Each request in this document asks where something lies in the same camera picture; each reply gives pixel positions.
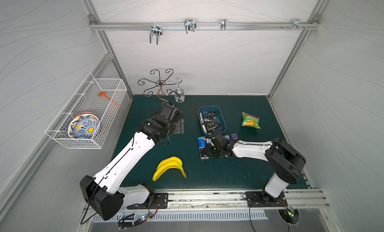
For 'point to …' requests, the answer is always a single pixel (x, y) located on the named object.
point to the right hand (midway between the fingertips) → (205, 150)
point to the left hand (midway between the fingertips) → (175, 125)
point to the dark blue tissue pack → (202, 143)
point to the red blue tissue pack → (234, 136)
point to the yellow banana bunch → (170, 162)
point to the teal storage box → (211, 119)
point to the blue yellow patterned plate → (85, 125)
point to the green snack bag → (249, 120)
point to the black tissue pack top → (213, 114)
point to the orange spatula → (104, 93)
